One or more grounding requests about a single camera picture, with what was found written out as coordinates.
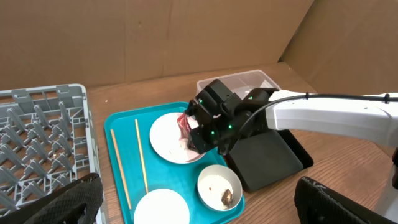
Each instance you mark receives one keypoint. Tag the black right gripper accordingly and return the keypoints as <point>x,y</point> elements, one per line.
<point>215,111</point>

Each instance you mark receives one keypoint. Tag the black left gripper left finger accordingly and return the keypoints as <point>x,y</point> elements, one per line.
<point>77,202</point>

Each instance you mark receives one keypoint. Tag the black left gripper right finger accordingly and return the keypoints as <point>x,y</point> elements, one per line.
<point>318,204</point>

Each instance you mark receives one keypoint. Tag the red snack wrapper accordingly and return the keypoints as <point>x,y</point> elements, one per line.
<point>184,126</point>

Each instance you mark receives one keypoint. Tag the grey bowl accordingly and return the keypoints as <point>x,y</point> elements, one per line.
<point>211,184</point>

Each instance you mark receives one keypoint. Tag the wooden chopstick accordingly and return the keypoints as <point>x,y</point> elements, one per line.
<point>139,142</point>
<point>121,169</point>

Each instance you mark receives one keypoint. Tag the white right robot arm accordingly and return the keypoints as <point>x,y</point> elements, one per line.
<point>254,133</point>

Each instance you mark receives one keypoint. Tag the grey dishwasher rack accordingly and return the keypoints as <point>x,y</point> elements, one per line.
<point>48,141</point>

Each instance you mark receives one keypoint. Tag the clear plastic bin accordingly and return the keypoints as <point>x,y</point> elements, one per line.
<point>242,83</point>

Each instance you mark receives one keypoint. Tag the large white plate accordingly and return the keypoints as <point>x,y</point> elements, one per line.
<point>165,138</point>

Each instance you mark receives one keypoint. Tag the black tray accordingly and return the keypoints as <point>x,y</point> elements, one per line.
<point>266,158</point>

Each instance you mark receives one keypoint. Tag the teal plastic tray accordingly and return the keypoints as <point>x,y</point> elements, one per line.
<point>161,174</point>

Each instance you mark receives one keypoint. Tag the small white plate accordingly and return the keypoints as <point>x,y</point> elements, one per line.
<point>162,206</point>

